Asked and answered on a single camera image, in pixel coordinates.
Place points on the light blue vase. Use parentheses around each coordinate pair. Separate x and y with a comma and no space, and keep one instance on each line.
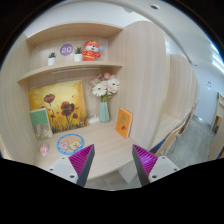
(104,113)

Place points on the wooden chair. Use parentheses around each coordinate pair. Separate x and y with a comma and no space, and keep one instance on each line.
(169,128)

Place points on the orange book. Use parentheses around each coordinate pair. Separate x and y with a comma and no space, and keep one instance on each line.
(124,122)

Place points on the round blue cartoon mouse pad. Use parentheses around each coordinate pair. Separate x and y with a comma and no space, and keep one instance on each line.
(70,143)

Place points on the small potted plant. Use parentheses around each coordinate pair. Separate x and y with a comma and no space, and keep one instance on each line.
(51,58)
(78,56)

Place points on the pink computer mouse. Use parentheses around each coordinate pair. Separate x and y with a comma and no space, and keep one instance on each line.
(44,149)

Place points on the right small potted plant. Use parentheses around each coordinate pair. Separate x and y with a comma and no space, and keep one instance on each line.
(78,56)

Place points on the wooden wall shelf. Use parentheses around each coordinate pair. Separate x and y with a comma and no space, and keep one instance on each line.
(52,49)

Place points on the pink and white flower bouquet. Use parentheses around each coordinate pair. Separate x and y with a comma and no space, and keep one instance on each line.
(104,86)

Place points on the red plush toy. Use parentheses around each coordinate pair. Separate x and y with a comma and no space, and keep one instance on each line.
(92,51)

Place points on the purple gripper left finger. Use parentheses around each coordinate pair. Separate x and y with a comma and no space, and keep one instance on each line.
(76,167)

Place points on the left small potted plant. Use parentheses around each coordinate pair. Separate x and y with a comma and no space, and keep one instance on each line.
(51,58)

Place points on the yellow poppy flower painting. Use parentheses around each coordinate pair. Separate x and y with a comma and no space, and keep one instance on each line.
(64,103)

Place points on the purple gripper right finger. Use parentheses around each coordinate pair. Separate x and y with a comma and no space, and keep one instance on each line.
(150,167)

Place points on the purple round number sign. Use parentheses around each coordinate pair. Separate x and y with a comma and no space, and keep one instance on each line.
(66,49)

